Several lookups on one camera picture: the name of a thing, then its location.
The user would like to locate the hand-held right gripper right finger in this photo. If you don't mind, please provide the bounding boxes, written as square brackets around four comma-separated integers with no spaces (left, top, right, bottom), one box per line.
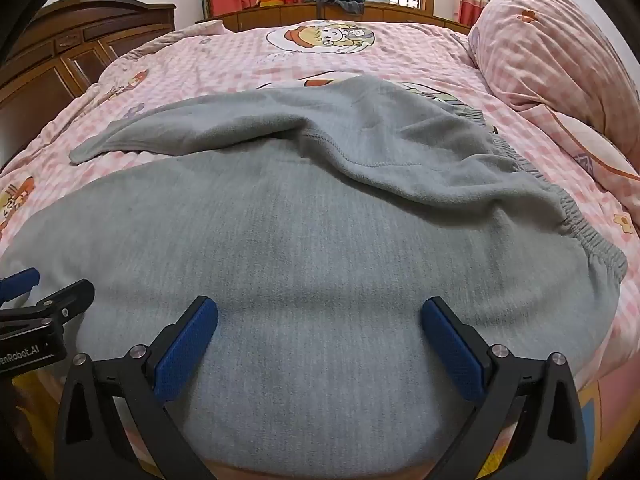
[421,297,589,480]

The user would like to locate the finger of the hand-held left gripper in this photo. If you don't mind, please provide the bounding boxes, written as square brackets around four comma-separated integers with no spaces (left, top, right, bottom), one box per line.
[0,267,41,307]
[0,279,96,332]

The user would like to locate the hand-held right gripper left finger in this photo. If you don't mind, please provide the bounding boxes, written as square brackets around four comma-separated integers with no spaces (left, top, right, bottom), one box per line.
[54,296,220,480]

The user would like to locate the grey pants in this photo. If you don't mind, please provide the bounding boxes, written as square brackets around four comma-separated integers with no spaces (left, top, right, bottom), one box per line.
[0,74,628,466]

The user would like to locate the yellow printed bed sheet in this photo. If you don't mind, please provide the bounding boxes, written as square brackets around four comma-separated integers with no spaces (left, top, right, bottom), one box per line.
[10,370,608,480]

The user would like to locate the brown wooden wardrobe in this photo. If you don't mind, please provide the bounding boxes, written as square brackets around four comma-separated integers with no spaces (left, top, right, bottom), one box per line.
[0,0,177,161]

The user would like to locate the white pillow with orange trim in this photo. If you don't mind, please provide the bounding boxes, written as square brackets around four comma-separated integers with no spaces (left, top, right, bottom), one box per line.
[520,105,640,211]

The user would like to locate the pink checked printed blanket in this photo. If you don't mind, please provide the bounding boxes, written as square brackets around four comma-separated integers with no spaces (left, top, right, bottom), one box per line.
[0,19,640,396]

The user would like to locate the pink checked pillow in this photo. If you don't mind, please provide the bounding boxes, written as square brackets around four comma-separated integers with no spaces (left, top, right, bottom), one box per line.
[467,0,640,137]

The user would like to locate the wooden headboard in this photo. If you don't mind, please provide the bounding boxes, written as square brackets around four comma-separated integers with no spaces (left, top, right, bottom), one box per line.
[195,2,473,36]

